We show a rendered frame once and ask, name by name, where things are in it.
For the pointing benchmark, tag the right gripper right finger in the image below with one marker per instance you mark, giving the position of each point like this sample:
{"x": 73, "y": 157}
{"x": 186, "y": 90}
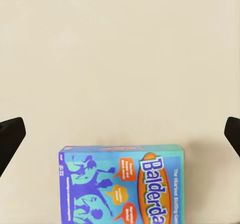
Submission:
{"x": 232, "y": 133}

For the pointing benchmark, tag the bed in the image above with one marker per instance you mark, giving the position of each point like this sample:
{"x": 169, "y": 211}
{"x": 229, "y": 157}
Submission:
{"x": 120, "y": 72}

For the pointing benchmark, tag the board game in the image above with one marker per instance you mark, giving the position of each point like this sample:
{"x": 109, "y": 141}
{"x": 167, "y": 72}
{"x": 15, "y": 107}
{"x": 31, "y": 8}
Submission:
{"x": 122, "y": 184}

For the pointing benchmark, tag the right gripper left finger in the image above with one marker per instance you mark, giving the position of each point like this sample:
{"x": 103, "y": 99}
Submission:
{"x": 12, "y": 133}

